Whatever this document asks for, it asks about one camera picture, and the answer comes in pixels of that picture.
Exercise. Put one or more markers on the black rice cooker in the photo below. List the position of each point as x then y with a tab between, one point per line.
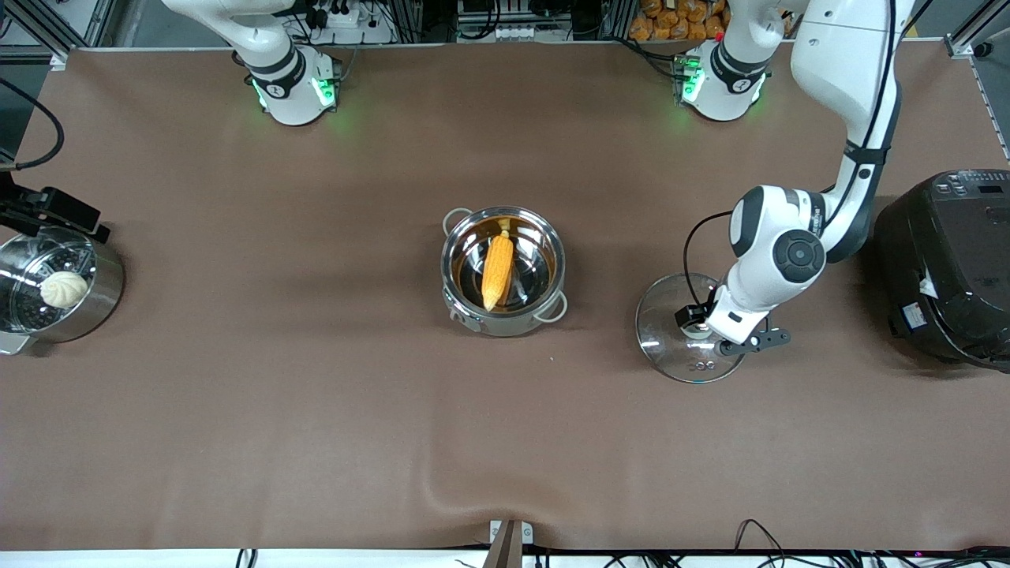
947	276

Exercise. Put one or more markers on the aluminium frame profile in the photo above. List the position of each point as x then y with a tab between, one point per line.
57	59
966	43

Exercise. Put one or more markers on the stainless steel cooking pot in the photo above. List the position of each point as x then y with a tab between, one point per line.
505	326

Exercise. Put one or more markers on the brown table mat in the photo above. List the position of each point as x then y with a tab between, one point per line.
710	442

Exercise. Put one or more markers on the white steamed bun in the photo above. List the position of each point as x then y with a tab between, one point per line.
65	289

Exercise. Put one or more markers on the white power strip with plugs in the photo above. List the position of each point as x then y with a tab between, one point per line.
339	20

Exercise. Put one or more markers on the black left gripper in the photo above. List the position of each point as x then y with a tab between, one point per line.
697	315

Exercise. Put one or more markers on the bag of orange bread rolls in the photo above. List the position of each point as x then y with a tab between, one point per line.
667	24

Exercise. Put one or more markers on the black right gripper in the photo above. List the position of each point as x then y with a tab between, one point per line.
49	207

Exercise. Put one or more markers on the perforated steel steamer plate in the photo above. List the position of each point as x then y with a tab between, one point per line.
24	315

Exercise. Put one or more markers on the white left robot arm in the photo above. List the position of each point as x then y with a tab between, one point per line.
848	63

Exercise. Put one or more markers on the glass pot lid with knob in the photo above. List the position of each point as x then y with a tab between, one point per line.
659	331

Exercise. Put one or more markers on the stainless steel steamer pot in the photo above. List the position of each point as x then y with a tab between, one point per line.
101	304

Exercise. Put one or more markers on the yellow corn cob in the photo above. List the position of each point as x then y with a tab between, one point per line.
497	268

